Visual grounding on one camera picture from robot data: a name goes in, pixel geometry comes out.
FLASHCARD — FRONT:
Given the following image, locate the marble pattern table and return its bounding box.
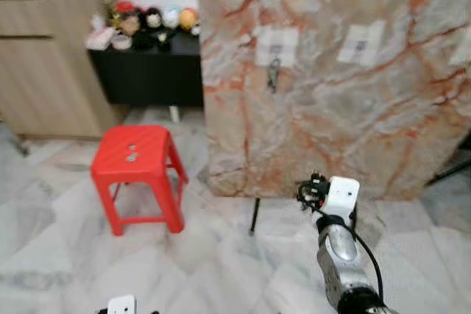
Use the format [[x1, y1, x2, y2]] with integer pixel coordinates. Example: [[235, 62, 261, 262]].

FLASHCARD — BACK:
[[196, 0, 471, 236]]

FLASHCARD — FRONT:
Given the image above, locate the metal key bunch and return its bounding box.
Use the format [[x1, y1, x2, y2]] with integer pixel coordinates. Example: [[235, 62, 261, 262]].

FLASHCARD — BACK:
[[266, 57, 283, 95]]

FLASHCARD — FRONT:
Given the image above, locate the white paper with code print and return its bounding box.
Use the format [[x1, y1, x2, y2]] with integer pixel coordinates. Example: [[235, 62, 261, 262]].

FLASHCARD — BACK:
[[255, 25, 300, 68], [336, 21, 386, 65]]

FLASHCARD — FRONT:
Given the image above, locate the red plastic stool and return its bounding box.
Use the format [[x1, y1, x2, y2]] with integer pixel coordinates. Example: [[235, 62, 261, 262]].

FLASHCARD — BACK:
[[91, 124, 189, 237]]

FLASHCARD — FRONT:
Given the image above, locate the black low sideboard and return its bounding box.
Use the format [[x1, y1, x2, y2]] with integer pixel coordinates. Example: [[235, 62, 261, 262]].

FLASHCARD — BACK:
[[88, 29, 205, 123]]

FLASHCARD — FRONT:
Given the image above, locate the orange plush toy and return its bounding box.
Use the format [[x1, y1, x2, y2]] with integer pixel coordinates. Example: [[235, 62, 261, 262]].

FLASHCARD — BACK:
[[180, 7, 200, 33]]

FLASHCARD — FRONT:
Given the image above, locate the white plush toy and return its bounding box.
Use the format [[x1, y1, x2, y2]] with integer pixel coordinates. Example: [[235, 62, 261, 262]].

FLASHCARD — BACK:
[[162, 7, 181, 30]]

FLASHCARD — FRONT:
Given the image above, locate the black plush toy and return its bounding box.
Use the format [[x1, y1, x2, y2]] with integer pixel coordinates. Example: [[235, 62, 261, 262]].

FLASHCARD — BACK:
[[140, 7, 166, 50]]

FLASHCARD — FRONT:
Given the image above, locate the small white bowl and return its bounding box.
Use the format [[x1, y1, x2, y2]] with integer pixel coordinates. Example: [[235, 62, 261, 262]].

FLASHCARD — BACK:
[[111, 35, 133, 51]]

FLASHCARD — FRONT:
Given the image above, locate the red hat plush toy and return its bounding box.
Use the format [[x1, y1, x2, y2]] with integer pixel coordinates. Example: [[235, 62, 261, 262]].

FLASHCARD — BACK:
[[113, 0, 142, 35]]

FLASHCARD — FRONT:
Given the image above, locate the pink white small box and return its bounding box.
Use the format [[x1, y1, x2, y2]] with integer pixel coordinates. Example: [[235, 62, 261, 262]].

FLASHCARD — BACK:
[[85, 14, 117, 51]]

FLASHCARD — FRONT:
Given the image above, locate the light wooden cabinet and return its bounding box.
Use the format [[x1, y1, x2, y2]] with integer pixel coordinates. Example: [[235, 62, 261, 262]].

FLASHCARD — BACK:
[[0, 0, 124, 140]]

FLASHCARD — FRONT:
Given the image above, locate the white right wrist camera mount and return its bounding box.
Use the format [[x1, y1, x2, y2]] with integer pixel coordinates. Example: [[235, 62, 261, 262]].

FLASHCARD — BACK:
[[323, 176, 361, 220]]

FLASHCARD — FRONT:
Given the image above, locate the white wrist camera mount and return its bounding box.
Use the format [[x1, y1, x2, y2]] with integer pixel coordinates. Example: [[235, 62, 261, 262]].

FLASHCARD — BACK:
[[107, 295, 138, 314], [323, 176, 361, 220]]

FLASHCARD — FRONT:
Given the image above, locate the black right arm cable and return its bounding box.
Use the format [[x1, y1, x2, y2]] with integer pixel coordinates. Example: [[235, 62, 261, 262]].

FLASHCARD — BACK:
[[335, 217, 386, 301]]

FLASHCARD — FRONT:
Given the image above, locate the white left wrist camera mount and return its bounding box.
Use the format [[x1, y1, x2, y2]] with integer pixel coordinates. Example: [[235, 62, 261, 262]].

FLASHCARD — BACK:
[[107, 295, 138, 314]]

